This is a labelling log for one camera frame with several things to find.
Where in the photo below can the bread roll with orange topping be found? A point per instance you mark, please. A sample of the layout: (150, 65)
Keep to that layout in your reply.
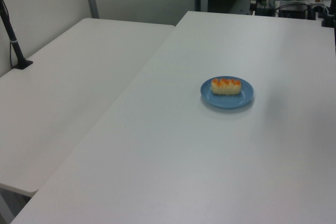
(225, 86)

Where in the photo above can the black electronics box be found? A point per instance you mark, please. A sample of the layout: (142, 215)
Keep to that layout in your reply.
(292, 11)

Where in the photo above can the black table clamp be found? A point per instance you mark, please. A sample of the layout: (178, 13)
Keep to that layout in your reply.
(328, 19)

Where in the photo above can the blue round plate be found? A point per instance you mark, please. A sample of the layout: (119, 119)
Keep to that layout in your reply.
(223, 100)

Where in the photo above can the white side table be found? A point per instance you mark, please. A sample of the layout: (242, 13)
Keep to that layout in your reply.
(65, 85)

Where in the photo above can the black camera stand pole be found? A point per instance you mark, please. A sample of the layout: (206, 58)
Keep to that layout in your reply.
(11, 39)

